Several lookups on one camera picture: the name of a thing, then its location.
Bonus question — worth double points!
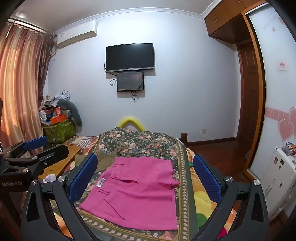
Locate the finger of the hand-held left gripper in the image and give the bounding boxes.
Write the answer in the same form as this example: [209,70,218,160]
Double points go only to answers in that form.
[9,136,48,158]
[5,144,70,180]

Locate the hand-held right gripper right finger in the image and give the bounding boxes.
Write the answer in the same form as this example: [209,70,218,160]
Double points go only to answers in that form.
[193,153,270,241]

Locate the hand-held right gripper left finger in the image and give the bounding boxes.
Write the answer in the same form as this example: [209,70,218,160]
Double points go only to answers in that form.
[21,153,102,241]

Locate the pink pants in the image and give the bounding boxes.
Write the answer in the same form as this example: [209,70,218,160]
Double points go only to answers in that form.
[79,156,181,231]

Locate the olive green pants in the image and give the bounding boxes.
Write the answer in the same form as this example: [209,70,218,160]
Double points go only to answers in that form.
[74,152,118,173]

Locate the green fabric basket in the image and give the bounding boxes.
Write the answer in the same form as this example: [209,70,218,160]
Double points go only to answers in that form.
[42,118,77,143]

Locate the colourful fleece blanket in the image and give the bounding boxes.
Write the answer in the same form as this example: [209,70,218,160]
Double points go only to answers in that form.
[185,146,243,241]

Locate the orange box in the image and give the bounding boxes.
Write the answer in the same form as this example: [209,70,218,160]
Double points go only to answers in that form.
[50,115,69,125]

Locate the striped cloth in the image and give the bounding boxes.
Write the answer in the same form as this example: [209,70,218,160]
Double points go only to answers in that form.
[69,136,100,154]

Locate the grey pillow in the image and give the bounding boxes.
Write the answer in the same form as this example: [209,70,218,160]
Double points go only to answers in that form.
[57,100,82,127]

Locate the pile of clothes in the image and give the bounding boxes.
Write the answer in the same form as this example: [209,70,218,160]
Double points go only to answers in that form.
[39,90,71,110]

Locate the pink striped curtain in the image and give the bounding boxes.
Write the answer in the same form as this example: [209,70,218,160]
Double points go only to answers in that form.
[0,20,56,160]

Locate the floral blanket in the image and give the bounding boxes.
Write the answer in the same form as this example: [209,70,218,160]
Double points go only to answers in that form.
[50,127,201,241]

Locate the yellow foam tube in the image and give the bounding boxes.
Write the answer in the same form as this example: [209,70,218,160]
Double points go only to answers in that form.
[118,116,145,131]

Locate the small items on suitcase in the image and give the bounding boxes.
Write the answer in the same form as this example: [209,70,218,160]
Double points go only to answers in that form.
[285,142,296,156]

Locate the wooden door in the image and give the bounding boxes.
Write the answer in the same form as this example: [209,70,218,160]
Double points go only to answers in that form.
[237,39,260,158]

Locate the pink heart stickers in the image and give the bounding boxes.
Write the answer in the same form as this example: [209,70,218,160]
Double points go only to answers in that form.
[265,107,296,142]

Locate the white sliding wardrobe door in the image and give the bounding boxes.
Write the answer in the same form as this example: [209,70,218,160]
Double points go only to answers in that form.
[245,3,296,186]

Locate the white air conditioner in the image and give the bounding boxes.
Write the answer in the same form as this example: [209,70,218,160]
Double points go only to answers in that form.
[55,20,98,49]

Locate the wooden overhead cabinet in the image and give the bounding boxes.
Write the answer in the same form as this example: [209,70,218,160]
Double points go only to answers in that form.
[204,0,269,45]

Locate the small black wall monitor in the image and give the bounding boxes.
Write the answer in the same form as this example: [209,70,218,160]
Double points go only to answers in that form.
[116,70,145,92]

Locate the black wall television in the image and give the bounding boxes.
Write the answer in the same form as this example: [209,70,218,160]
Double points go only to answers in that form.
[106,43,155,73]

